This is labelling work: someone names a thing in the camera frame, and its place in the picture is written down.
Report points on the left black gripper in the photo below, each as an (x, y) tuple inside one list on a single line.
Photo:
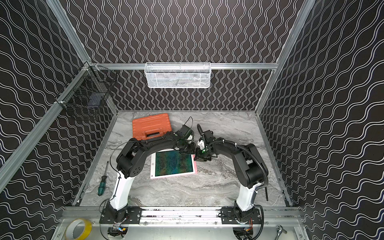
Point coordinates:
[(186, 146)]

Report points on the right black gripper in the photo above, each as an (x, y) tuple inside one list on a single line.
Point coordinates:
[(202, 153)]

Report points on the pink LCD writing tablet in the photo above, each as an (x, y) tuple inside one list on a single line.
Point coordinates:
[(171, 163)]

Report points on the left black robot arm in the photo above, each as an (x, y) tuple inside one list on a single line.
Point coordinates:
[(130, 163)]

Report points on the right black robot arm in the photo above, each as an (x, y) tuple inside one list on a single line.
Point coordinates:
[(250, 170)]

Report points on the orange plastic tool case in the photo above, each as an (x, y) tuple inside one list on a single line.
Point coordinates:
[(151, 127)]

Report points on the yellow tape roll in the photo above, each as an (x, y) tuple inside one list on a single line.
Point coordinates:
[(79, 229)]

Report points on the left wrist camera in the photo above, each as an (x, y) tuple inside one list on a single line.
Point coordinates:
[(185, 133)]

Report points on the white wire mesh basket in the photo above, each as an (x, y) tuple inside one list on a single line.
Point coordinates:
[(178, 75)]

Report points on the green handled screwdriver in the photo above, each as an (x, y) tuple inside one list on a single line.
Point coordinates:
[(102, 184)]

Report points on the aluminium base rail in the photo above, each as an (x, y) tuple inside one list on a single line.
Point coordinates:
[(186, 216)]

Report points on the black wire mesh basket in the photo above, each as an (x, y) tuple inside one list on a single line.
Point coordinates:
[(88, 96)]

